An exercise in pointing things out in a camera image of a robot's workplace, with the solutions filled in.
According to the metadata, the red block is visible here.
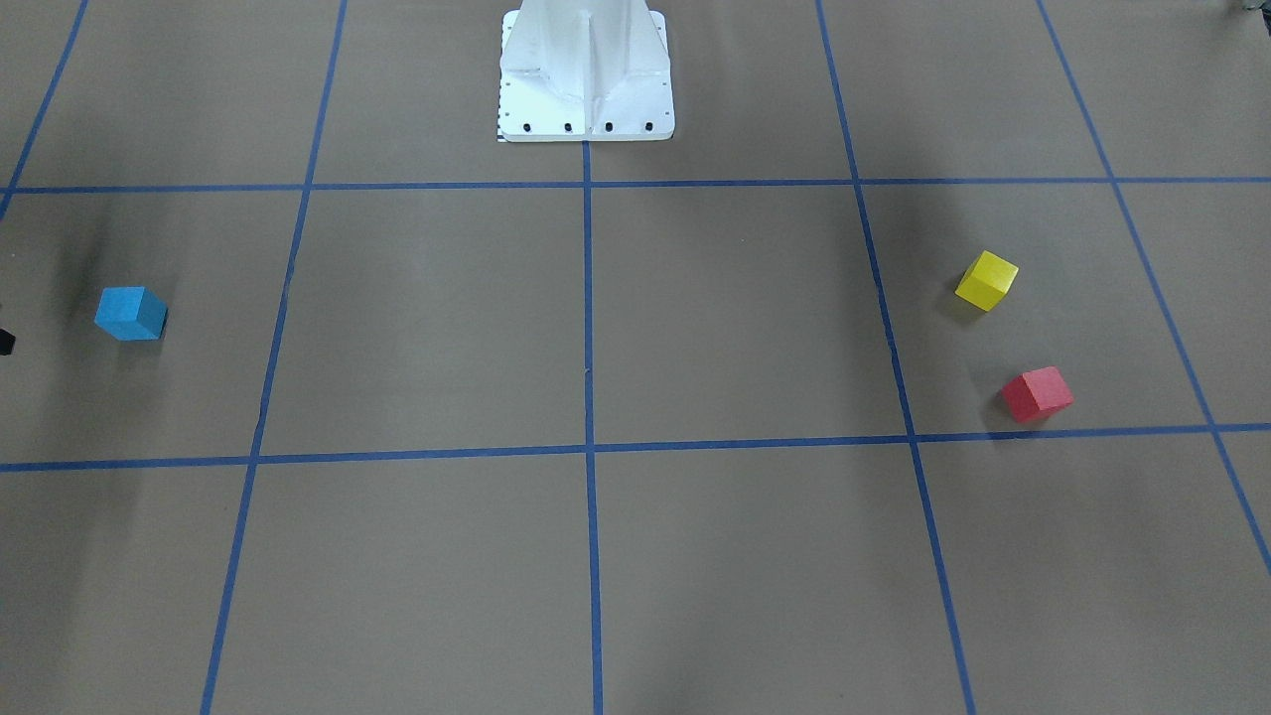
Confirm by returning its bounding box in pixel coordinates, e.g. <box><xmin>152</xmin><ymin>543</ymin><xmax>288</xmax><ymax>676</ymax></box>
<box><xmin>1000</xmin><ymin>364</ymin><xmax>1074</xmax><ymax>424</ymax></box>

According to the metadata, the blue block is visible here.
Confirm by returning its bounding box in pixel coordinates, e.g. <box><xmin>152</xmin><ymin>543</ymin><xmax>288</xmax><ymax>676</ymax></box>
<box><xmin>93</xmin><ymin>286</ymin><xmax>168</xmax><ymax>343</ymax></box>

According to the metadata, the yellow block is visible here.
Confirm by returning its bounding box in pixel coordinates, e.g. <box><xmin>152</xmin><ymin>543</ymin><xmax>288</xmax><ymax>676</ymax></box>
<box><xmin>955</xmin><ymin>250</ymin><xmax>1021</xmax><ymax>312</ymax></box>

